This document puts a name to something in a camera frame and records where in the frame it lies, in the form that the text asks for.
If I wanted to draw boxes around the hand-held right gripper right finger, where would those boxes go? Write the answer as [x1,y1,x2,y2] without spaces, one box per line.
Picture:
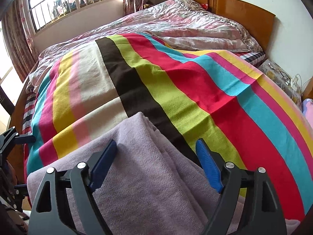
[196,138,288,235]

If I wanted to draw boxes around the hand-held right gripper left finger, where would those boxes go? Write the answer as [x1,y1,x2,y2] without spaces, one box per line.
[28,139,118,235]

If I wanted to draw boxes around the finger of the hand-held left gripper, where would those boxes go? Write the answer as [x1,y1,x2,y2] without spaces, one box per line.
[0,162,30,212]
[0,127,36,155]

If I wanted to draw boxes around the lilac pants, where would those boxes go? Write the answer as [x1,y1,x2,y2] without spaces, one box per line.
[26,112,247,235]

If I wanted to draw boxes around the multicolour striped blanket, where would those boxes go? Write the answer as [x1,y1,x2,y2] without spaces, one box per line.
[23,32,313,226]

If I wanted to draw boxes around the cloth covered nightstand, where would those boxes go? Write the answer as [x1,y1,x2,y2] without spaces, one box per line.
[258,59,302,108]

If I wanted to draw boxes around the pink floral bed sheet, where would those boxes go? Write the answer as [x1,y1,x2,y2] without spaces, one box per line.
[302,98,313,123]

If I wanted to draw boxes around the black glasses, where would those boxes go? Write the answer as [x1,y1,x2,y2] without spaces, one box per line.
[276,70,291,81]

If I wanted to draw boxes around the white power strip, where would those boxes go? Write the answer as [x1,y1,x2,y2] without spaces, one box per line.
[289,75,301,90]

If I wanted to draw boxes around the padded wooden bed headboard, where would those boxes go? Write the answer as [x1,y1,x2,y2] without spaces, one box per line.
[302,77,313,101]

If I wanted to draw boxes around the floral pink grey quilt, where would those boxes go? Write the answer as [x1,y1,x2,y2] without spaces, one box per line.
[29,0,263,93]

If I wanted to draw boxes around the barred window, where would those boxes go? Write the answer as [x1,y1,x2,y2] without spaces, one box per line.
[26,0,123,33]

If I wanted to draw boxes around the plain wooden bed headboard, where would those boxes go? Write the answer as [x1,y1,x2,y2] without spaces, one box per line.
[170,0,276,59]

